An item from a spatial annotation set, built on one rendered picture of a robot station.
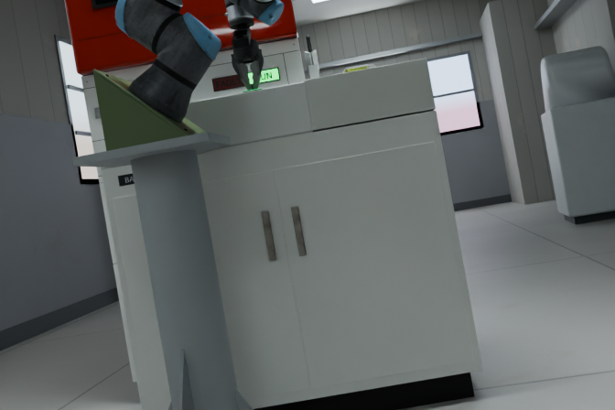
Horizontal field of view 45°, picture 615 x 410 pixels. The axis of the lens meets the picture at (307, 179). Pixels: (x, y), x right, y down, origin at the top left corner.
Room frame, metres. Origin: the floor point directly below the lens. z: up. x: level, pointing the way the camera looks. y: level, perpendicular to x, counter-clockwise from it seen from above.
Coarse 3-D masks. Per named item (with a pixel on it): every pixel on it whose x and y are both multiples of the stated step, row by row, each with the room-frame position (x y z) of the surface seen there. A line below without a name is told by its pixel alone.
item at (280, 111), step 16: (224, 96) 2.09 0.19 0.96; (240, 96) 2.09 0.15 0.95; (256, 96) 2.09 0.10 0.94; (272, 96) 2.09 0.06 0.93; (288, 96) 2.09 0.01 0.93; (304, 96) 2.08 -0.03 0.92; (192, 112) 2.09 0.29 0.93; (208, 112) 2.09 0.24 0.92; (224, 112) 2.09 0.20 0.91; (240, 112) 2.09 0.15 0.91; (256, 112) 2.09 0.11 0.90; (272, 112) 2.09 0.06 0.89; (288, 112) 2.09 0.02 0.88; (304, 112) 2.08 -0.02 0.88; (208, 128) 2.09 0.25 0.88; (224, 128) 2.09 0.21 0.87; (240, 128) 2.09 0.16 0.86; (256, 128) 2.09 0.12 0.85; (272, 128) 2.09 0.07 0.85; (288, 128) 2.09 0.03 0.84; (304, 128) 2.08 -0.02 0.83
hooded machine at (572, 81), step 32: (544, 64) 6.51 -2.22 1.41; (576, 64) 6.36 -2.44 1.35; (608, 64) 6.30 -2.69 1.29; (544, 96) 6.87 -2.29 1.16; (576, 96) 6.32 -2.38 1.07; (608, 96) 6.26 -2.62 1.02; (544, 128) 6.95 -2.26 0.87; (576, 128) 6.28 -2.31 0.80; (608, 128) 6.23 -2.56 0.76; (576, 160) 6.29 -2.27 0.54; (608, 160) 6.24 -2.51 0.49; (576, 192) 6.30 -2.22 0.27; (608, 192) 6.25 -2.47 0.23
